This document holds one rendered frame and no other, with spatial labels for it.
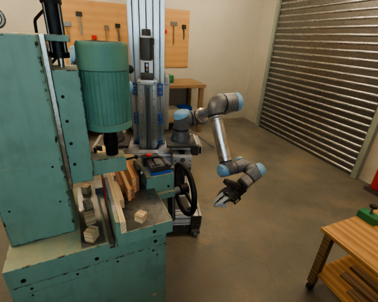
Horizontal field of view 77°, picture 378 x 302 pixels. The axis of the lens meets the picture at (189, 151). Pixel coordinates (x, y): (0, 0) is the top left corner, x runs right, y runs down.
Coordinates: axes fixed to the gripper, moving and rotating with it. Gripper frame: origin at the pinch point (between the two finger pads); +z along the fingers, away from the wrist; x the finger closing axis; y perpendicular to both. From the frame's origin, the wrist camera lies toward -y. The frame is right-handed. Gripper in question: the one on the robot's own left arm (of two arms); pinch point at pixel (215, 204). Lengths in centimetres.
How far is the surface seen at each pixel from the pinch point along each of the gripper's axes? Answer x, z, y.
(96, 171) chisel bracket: 9, 34, -54
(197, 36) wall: 317, -192, 18
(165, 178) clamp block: 3.5, 13.4, -33.1
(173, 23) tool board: 319, -161, -21
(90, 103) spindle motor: 7, 19, -79
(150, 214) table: -12.2, 27.0, -37.0
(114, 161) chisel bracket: 8, 26, -54
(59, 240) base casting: 0, 60, -45
